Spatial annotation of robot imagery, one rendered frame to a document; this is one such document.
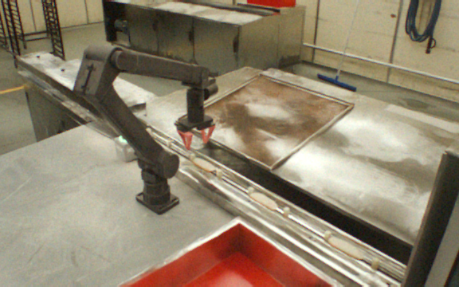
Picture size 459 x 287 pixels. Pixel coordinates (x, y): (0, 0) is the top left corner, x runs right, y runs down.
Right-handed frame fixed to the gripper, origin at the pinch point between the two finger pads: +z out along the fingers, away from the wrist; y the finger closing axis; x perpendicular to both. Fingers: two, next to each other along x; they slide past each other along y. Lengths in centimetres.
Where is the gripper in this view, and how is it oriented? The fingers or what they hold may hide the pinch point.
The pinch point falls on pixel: (196, 144)
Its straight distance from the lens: 132.1
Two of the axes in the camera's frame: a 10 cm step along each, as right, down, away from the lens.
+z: -0.1, 8.9, 4.6
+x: 6.8, 3.4, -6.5
